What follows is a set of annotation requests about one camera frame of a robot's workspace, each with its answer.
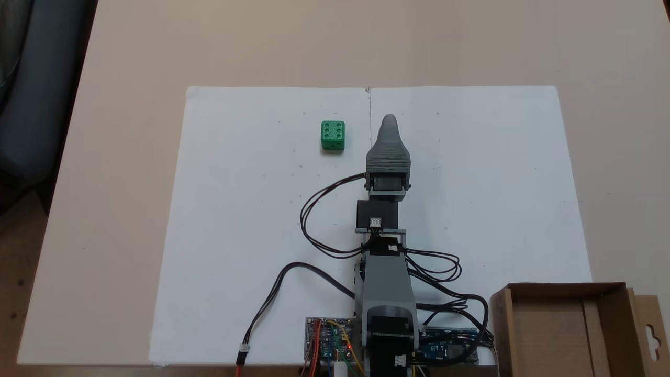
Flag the thin black wrist motor wire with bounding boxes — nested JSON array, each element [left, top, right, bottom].
[[400, 247, 463, 284]]

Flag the grey-framed motor driver board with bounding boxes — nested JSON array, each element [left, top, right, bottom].
[[305, 316, 358, 363]]

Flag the white paper sheet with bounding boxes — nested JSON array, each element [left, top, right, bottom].
[[366, 85, 593, 367], [148, 86, 372, 367]]

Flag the brown cardboard box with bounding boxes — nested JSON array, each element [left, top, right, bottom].
[[490, 282, 670, 377]]

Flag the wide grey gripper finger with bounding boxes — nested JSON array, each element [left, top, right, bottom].
[[366, 114, 411, 174]]

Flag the thin black gripper motor wire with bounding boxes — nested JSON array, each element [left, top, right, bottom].
[[300, 172, 375, 260]]

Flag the yellow jumper wire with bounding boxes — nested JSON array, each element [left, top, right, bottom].
[[326, 320, 366, 377]]

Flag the thin black elbow motor wire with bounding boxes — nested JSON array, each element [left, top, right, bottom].
[[414, 292, 496, 363]]

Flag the green dice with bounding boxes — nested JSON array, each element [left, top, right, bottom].
[[320, 120, 346, 152]]

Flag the red jumper wires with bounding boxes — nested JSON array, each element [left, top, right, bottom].
[[308, 321, 322, 377]]

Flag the dark grey chair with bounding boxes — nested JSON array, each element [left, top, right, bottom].
[[0, 0, 98, 213]]

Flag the black power cable white connector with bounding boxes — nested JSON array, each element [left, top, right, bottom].
[[236, 261, 362, 377]]

